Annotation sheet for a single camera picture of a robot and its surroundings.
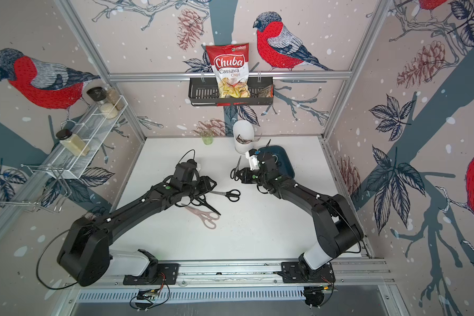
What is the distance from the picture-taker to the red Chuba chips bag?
812 mm

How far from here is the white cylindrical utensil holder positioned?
1069 millimetres

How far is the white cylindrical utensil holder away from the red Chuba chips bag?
20cm
